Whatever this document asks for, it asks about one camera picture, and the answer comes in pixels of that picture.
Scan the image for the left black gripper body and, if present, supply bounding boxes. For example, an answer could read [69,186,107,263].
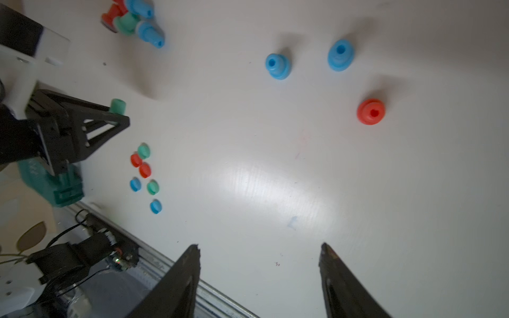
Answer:
[1,90,86,176]

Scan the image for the red stamp lying front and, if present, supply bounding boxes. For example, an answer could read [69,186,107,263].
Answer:
[101,3,122,33]

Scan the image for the red cap upper left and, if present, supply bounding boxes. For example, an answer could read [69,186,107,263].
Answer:
[130,153,143,168]

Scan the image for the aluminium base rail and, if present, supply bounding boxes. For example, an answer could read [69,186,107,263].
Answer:
[64,203,255,317]

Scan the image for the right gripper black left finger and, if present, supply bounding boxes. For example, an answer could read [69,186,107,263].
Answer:
[127,245,201,318]

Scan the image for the green plastic tool case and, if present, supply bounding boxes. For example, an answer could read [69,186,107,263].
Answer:
[17,159,84,207]

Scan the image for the blue stamp large near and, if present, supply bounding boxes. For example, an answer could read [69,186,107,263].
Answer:
[123,0,155,19]

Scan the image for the red cap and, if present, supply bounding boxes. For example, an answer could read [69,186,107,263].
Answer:
[139,162,152,179]
[130,153,143,168]

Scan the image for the red stamp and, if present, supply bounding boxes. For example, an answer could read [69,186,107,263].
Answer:
[101,3,122,33]
[113,0,129,15]
[357,98,386,125]

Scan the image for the green cap top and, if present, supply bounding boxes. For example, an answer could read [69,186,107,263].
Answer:
[137,143,151,160]

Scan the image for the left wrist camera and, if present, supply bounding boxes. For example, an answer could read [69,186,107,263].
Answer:
[1,2,70,119]

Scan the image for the red stamp lying back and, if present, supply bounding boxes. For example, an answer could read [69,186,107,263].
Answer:
[113,0,129,15]

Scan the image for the green cap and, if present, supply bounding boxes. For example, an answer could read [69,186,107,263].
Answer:
[147,180,160,196]
[137,143,151,160]

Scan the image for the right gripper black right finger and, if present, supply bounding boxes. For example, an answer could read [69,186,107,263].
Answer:
[319,243,390,318]

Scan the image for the blue cap left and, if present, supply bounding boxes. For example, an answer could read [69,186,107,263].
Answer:
[129,177,142,192]

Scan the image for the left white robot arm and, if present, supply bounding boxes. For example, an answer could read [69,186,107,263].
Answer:
[1,90,130,293]

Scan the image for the green stamp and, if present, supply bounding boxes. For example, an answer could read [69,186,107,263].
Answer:
[113,12,141,36]
[109,99,127,115]

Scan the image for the blue cap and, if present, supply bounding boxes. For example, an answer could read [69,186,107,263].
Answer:
[129,177,142,192]
[150,200,163,214]

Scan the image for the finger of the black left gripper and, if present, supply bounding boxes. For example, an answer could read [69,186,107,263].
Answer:
[39,90,130,159]

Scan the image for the blue cap bottom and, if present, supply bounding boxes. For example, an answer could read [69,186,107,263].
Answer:
[150,200,163,214]

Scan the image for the blue stamp at edge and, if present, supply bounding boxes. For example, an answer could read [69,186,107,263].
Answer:
[135,21,165,48]

